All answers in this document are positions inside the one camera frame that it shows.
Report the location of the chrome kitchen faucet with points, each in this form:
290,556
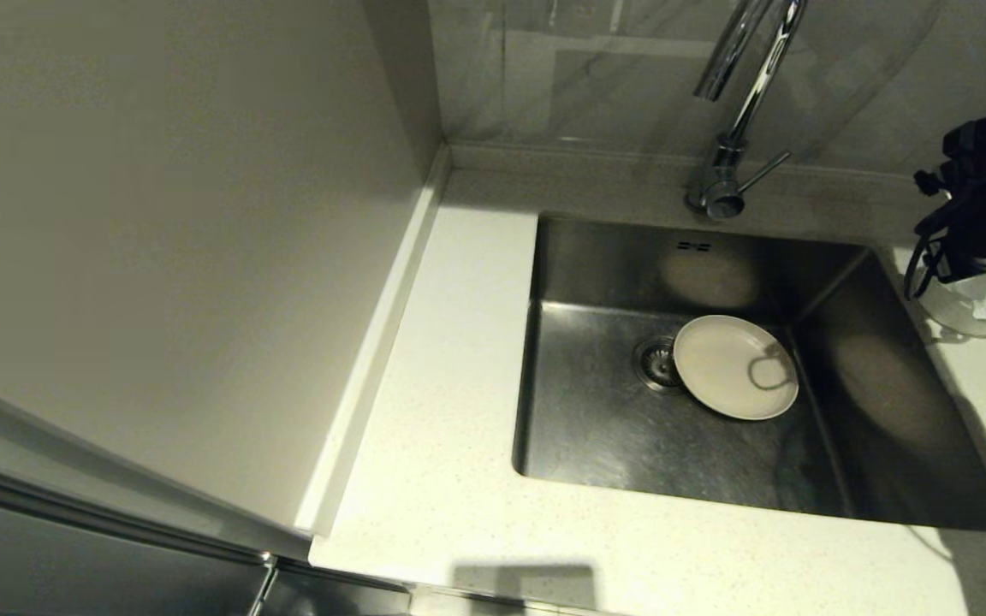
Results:
720,184

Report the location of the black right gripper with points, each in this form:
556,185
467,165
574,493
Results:
985,218

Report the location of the beige tall cabinet side panel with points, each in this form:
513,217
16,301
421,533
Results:
159,257

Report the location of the grey tall cabinet door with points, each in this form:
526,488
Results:
74,573

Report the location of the round metal drain strainer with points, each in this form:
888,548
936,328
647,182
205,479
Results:
654,361

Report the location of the grey under-counter cabinet front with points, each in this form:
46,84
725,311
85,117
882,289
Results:
330,595

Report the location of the white bowl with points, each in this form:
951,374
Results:
955,316

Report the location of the stainless steel sink basin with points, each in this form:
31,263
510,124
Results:
596,428

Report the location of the beige round plate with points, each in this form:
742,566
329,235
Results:
724,368

